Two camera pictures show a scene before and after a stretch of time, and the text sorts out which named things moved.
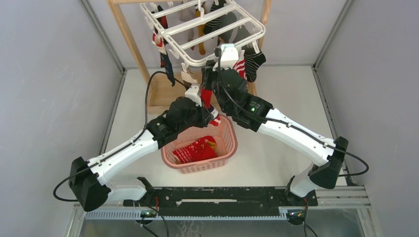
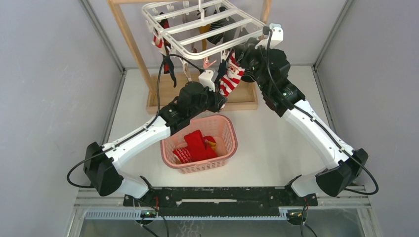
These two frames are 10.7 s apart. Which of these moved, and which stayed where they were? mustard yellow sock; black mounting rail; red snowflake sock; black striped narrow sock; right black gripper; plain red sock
Moved: right black gripper; black striped narrow sock; plain red sock
Stayed: black mounting rail; mustard yellow sock; red snowflake sock
